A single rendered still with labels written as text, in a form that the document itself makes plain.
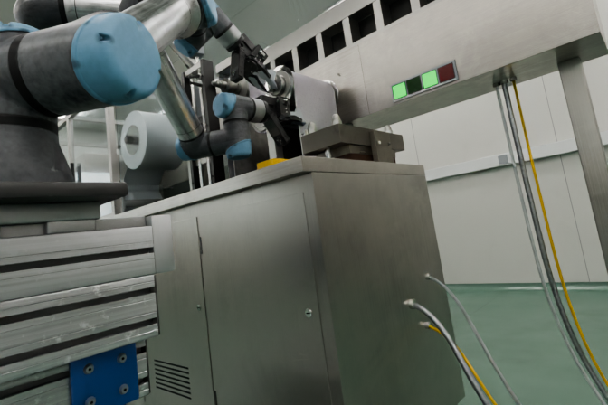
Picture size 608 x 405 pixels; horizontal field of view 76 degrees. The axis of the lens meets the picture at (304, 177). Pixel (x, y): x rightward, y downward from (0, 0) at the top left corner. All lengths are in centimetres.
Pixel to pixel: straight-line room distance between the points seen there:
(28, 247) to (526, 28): 134
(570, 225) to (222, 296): 296
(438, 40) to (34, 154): 126
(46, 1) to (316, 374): 113
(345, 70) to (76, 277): 134
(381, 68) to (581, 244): 252
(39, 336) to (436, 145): 370
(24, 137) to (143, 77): 17
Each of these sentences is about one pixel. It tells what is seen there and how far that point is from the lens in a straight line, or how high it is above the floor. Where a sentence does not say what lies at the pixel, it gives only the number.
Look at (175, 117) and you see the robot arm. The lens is 112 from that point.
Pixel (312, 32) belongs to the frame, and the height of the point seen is 159.
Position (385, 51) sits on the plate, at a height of 136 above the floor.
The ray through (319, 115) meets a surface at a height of 114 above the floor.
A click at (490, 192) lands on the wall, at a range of 381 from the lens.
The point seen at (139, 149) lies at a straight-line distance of 218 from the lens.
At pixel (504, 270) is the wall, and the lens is 385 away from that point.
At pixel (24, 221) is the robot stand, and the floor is 77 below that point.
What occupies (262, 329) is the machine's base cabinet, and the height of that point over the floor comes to 47.
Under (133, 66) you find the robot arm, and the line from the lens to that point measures 59.
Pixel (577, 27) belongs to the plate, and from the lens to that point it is 139.
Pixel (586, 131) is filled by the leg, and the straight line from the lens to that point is 149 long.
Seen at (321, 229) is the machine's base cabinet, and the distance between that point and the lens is 96.
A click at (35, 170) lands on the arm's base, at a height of 84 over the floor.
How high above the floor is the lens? 71
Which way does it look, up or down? 8 degrees up
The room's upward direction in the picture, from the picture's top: 8 degrees counter-clockwise
